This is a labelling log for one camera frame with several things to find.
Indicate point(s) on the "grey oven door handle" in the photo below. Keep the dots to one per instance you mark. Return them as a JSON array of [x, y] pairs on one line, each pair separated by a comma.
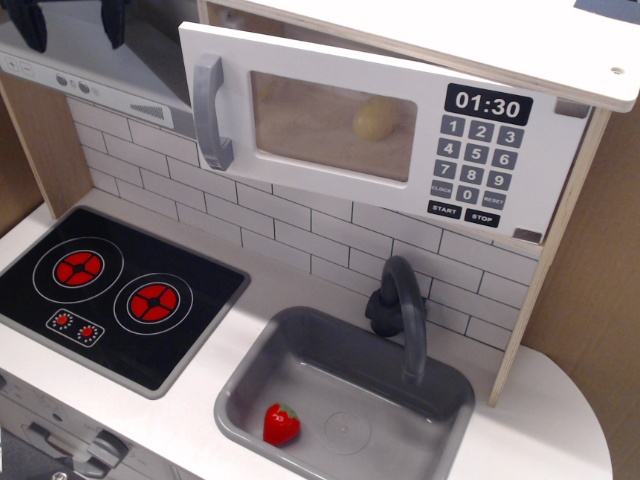
[[93, 460]]

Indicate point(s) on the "wooden side panel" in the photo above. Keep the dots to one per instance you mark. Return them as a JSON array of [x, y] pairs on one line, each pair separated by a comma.
[[566, 204]]

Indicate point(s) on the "white toy microwave door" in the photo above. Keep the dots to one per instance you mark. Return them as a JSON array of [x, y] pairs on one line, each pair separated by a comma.
[[398, 134]]

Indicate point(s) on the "white top shelf board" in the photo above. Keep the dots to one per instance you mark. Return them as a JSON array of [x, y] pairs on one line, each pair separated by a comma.
[[550, 46]]

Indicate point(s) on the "white tile backsplash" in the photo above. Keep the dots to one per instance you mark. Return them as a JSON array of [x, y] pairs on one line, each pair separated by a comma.
[[473, 285]]

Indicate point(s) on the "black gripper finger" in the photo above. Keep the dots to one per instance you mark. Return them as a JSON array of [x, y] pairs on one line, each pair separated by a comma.
[[113, 16], [28, 18]]

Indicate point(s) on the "black toy stovetop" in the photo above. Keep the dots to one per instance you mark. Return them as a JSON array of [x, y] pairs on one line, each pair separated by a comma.
[[118, 300]]

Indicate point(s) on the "dark grey toy faucet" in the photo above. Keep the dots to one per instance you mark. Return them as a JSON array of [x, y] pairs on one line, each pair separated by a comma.
[[397, 307]]

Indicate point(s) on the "grey microwave door handle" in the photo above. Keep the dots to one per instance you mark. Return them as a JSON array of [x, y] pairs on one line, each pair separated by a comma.
[[208, 78]]

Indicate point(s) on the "red toy strawberry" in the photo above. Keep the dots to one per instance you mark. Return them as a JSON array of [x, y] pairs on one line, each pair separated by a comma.
[[281, 424]]

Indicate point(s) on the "yellow toy potato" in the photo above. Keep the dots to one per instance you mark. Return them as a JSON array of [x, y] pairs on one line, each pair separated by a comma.
[[375, 119]]

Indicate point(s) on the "grey range hood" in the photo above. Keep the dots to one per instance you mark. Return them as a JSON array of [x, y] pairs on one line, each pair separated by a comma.
[[144, 78]]

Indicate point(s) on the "grey toy sink basin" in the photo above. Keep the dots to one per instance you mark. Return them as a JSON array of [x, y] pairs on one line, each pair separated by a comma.
[[359, 418]]

